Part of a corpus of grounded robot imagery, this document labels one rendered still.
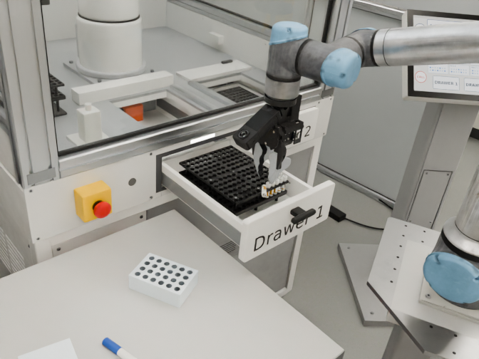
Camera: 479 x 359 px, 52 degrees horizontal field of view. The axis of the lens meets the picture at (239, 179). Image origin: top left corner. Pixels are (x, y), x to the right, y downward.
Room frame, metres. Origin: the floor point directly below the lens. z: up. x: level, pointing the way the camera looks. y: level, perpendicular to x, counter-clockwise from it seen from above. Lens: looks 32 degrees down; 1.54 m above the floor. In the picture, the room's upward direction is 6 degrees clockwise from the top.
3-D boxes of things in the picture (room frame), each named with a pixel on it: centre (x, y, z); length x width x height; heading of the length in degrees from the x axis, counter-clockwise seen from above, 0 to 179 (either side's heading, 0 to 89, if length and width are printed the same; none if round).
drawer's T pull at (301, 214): (0.92, -0.14, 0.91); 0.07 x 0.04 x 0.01; 135
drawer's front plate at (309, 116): (1.38, -0.12, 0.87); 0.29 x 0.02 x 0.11; 135
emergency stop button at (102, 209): (0.89, 0.30, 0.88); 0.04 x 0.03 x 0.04; 135
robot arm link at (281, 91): (1.03, -0.07, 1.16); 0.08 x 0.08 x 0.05
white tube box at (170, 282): (0.79, 0.14, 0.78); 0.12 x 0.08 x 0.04; 71
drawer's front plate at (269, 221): (0.93, -0.12, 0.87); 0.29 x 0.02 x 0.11; 135
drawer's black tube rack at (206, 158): (1.08, 0.02, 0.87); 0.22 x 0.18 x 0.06; 45
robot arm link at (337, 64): (0.98, -0.16, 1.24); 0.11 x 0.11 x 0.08; 54
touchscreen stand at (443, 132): (1.73, -0.77, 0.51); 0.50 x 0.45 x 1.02; 6
